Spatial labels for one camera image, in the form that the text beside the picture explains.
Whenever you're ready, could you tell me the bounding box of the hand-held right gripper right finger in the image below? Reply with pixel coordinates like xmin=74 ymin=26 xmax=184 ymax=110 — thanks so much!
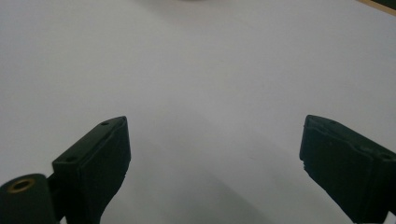
xmin=299 ymin=114 xmax=396 ymax=224

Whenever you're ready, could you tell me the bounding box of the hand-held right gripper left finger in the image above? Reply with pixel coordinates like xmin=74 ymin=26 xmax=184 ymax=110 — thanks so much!
xmin=50 ymin=116 xmax=132 ymax=224

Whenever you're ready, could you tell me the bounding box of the white table mat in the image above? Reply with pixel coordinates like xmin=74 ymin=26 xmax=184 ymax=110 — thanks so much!
xmin=0 ymin=0 xmax=396 ymax=224

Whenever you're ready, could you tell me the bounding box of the wooden table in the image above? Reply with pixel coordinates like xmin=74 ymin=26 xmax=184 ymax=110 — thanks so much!
xmin=355 ymin=0 xmax=396 ymax=17

